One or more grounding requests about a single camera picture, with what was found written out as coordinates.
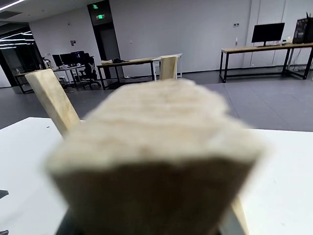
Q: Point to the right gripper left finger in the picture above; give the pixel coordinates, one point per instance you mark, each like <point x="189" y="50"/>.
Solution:
<point x="69" y="225"/>

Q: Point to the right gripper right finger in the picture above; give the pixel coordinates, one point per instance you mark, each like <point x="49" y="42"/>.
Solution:
<point x="228" y="224"/>

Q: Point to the wooden bar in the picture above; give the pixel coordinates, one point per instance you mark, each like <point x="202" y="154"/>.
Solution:
<point x="156" y="151"/>

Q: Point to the wooden leg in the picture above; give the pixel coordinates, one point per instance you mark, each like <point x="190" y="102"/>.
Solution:
<point x="168" y="68"/>
<point x="52" y="98"/>

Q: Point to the black office chair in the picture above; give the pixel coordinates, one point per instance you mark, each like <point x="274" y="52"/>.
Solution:
<point x="89" y="71"/>

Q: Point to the small black monitor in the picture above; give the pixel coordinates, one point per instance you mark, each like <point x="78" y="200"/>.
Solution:
<point x="66" y="59"/>
<point x="57" y="60"/>

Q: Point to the large black monitor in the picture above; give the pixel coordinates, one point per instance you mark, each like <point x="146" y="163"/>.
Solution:
<point x="268" y="33"/>

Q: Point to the black computer case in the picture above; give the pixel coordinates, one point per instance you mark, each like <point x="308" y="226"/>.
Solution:
<point x="303" y="30"/>

